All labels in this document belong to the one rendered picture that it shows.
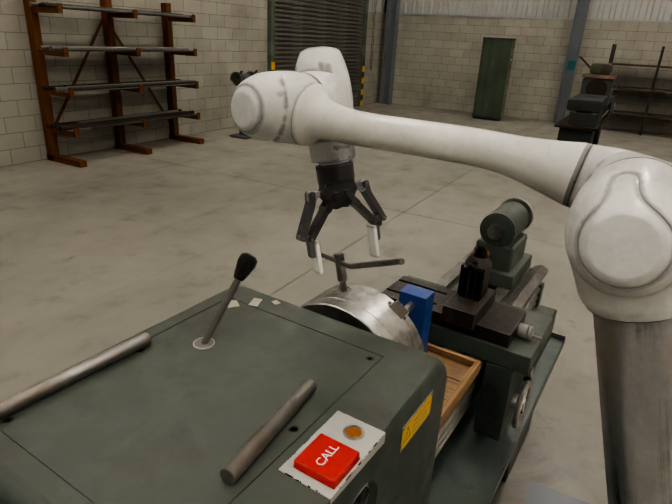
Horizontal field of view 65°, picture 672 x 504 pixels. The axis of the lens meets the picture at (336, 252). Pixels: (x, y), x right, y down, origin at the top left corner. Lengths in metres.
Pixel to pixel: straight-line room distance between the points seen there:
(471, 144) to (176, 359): 0.58
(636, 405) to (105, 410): 0.69
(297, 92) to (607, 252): 0.50
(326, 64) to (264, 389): 0.57
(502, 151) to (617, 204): 0.29
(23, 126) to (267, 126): 7.33
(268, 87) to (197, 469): 0.54
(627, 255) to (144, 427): 0.62
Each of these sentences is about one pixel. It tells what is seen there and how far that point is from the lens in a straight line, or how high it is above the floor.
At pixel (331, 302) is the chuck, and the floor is 1.24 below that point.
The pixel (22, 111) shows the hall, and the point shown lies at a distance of 8.08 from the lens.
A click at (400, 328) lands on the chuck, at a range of 1.10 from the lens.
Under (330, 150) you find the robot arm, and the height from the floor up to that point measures 1.54.
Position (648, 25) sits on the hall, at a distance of 14.80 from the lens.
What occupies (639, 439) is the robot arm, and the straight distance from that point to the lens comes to 0.81.
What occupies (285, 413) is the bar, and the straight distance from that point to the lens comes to 0.73.
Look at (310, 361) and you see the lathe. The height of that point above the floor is 1.25.
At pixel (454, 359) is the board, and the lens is 1.60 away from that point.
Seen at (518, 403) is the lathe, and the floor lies 0.75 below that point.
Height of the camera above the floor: 1.74
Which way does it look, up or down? 22 degrees down
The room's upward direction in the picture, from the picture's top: 3 degrees clockwise
